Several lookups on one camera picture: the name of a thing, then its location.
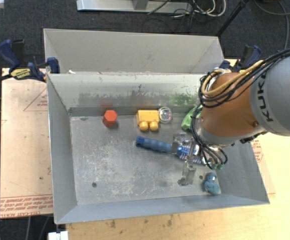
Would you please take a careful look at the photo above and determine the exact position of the blue toy animal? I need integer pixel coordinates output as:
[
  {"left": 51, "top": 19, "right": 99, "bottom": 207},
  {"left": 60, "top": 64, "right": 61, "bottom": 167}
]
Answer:
[{"left": 203, "top": 171, "right": 222, "bottom": 196}]

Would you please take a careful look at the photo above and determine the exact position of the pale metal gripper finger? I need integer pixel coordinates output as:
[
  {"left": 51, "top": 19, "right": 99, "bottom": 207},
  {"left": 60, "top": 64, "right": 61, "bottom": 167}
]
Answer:
[
  {"left": 172, "top": 132, "right": 194, "bottom": 148},
  {"left": 177, "top": 161, "right": 197, "bottom": 187}
]

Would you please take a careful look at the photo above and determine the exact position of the yellow toy block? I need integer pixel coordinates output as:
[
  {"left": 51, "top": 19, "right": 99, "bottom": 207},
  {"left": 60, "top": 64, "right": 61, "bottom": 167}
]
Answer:
[{"left": 135, "top": 109, "right": 161, "bottom": 132}]

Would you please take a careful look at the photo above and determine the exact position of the clear glass round thing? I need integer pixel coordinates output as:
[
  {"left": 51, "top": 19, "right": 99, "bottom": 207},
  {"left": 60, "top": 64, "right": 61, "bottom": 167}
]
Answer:
[{"left": 158, "top": 106, "right": 173, "bottom": 124}]

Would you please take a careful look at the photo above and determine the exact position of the grey metal bin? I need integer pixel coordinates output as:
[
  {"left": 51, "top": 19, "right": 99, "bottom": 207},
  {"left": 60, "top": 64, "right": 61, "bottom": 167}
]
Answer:
[{"left": 43, "top": 28, "right": 270, "bottom": 225}]

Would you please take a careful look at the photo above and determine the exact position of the blue-handled tool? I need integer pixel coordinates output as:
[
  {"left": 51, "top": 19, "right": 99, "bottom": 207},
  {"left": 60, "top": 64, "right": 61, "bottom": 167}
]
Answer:
[{"left": 135, "top": 135, "right": 194, "bottom": 161}]

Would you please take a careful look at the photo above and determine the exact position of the black cylinder on white bracket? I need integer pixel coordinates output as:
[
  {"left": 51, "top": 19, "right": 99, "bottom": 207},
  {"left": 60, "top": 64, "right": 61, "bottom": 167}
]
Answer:
[{"left": 239, "top": 133, "right": 260, "bottom": 144}]

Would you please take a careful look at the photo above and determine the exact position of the brown cardboard board, red print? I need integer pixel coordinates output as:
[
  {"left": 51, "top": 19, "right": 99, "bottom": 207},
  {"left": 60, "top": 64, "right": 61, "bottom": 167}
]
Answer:
[{"left": 0, "top": 67, "right": 276, "bottom": 220}]

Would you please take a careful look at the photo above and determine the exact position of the green cloth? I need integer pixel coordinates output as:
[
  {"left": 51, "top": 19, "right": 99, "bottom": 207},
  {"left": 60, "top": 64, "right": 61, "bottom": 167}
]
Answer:
[{"left": 180, "top": 104, "right": 203, "bottom": 133}]

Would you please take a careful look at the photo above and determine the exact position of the red hexagonal block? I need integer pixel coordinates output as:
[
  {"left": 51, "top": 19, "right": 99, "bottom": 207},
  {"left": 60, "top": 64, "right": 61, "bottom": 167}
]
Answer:
[{"left": 102, "top": 109, "right": 118, "bottom": 128}]

